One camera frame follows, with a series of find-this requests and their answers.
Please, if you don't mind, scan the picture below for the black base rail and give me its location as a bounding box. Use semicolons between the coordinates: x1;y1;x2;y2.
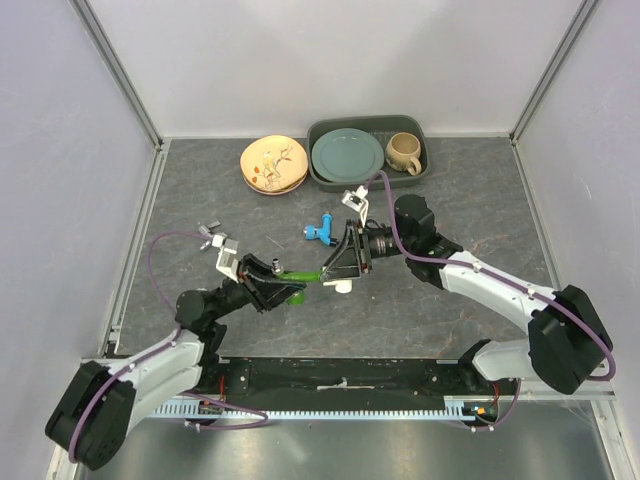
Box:
195;357;515;412

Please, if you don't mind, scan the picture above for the teal plate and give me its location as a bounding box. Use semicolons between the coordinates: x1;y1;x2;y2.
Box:
311;128;385;183

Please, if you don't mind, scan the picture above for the slotted cable duct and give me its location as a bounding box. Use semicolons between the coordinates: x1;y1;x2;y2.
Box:
148;397;497;421

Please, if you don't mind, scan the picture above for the bird pattern yellow plate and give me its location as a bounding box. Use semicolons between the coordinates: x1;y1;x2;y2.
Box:
239;135;309;190

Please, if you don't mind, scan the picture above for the blue water faucet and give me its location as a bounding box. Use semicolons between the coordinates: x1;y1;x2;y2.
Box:
303;211;339;247

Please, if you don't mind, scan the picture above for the beige ceramic mug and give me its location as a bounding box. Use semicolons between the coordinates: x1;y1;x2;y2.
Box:
385;132;423;176

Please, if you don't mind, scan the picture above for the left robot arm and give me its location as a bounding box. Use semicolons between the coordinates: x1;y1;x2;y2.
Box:
45;247;322;470

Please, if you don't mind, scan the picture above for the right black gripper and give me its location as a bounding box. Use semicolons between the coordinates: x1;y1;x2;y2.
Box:
319;220;413;282

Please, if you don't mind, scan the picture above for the grey-green dish tub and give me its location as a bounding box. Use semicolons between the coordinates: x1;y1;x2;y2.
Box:
306;114;434;193

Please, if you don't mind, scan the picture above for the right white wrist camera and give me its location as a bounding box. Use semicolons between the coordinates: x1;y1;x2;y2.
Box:
341;185;369;225

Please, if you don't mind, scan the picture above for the green water faucet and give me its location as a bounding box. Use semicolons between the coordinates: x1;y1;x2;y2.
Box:
271;258;322;306

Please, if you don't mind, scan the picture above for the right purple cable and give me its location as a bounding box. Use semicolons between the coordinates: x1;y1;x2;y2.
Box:
364;171;617;432

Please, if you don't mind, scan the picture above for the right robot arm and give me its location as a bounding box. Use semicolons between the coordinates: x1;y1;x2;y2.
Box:
319;187;616;395

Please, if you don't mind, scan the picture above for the white elbow fitting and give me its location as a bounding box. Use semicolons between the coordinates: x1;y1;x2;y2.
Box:
323;279;353;294

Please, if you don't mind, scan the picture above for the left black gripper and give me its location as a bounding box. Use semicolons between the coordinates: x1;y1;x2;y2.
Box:
213;253;307;320

